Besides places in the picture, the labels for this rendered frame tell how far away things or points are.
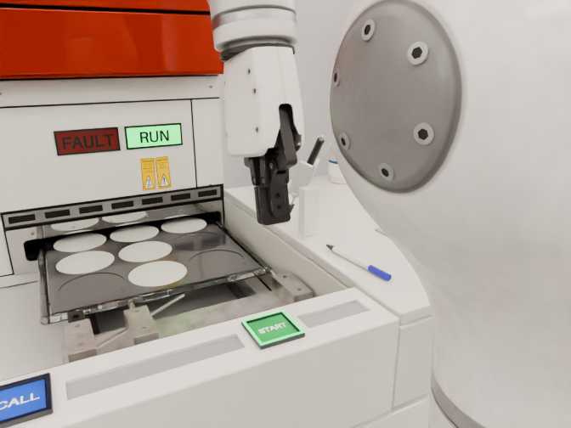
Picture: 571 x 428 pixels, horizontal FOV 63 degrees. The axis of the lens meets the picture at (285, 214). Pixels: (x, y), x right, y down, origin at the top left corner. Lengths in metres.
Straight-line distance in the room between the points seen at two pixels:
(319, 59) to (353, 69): 2.74
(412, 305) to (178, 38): 0.66
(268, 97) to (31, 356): 0.59
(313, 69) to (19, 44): 2.14
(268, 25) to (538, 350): 0.35
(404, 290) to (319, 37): 2.38
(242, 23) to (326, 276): 0.41
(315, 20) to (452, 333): 2.71
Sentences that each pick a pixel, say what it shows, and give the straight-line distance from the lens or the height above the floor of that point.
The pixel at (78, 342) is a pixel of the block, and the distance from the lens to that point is 0.69.
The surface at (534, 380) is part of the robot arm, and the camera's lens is 0.25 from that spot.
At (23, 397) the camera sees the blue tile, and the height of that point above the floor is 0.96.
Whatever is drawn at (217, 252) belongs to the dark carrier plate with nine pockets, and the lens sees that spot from 0.92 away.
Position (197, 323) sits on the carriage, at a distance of 0.73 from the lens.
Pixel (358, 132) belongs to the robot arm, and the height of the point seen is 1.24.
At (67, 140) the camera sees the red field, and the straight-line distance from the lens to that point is 1.01.
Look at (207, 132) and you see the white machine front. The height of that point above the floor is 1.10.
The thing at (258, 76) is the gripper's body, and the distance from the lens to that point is 0.44.
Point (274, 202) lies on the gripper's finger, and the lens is 0.47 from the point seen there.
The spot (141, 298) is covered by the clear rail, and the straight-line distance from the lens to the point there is 0.78.
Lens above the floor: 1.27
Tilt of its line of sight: 19 degrees down
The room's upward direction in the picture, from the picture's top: straight up
